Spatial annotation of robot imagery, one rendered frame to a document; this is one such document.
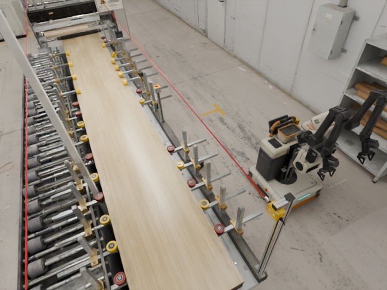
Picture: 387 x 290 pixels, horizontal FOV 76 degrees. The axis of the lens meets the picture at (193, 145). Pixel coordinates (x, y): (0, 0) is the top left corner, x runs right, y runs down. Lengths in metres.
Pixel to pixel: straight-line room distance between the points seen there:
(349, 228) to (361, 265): 0.41
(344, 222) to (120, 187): 2.52
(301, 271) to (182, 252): 1.45
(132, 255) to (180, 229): 0.39
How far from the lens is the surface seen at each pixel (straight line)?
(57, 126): 1.98
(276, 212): 1.27
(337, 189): 3.72
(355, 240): 3.39
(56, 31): 5.79
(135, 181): 2.38
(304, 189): 3.20
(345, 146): 4.13
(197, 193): 2.55
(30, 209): 2.71
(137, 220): 2.15
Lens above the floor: 2.72
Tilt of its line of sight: 44 degrees down
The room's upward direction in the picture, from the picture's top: 4 degrees counter-clockwise
